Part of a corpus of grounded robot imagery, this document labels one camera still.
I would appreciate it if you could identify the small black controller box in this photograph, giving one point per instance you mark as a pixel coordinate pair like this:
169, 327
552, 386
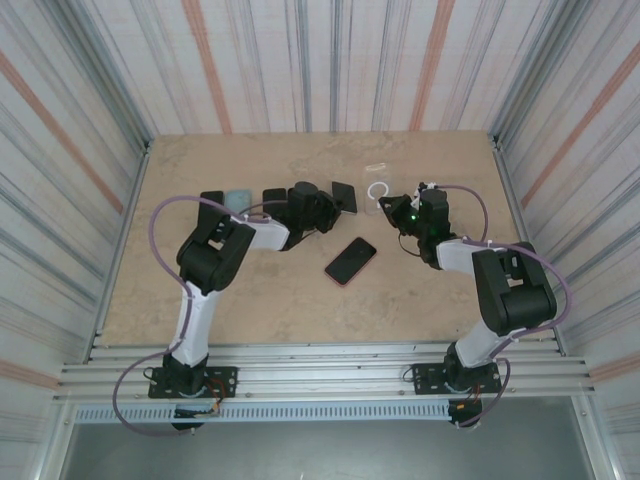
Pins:
462, 407

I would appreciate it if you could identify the black mounting plate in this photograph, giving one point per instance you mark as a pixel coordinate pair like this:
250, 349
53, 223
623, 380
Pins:
425, 380
225, 382

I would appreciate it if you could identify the aluminium side rail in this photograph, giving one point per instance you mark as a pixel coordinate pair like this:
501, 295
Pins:
513, 200
136, 200

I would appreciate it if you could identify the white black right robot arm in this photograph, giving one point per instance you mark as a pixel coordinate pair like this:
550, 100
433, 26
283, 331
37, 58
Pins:
515, 295

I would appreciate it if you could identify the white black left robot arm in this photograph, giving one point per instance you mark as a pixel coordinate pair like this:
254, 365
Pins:
210, 260

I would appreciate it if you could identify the small circuit board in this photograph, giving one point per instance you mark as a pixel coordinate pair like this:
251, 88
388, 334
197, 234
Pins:
195, 411

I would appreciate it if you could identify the black smartphone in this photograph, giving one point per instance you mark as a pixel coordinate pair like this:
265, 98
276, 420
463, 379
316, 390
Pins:
211, 195
274, 194
345, 192
350, 260

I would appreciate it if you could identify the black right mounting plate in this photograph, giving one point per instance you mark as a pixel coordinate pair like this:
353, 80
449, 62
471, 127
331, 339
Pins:
425, 380

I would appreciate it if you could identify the aluminium rail frame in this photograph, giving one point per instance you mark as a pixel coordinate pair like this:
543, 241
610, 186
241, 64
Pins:
320, 372

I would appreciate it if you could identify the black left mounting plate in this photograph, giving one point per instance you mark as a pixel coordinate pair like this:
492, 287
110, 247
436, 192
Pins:
225, 382

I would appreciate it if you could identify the light blue phone case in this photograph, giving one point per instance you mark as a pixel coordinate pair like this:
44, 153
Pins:
239, 199

